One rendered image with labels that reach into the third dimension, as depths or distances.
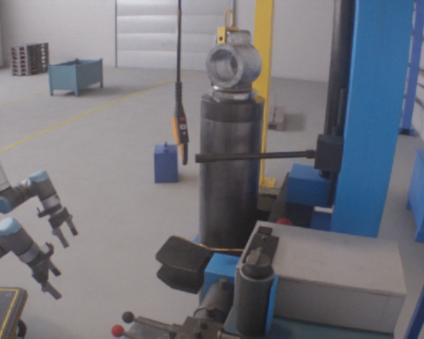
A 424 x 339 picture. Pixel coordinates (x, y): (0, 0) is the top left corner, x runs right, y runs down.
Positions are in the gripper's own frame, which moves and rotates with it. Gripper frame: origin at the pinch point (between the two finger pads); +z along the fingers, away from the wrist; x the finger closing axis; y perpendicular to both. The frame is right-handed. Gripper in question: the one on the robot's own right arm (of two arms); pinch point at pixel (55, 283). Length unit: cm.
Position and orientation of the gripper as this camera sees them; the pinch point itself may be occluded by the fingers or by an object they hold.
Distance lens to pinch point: 162.8
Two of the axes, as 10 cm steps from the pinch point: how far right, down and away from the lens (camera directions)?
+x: 3.2, 4.6, -8.3
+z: 3.2, 7.7, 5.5
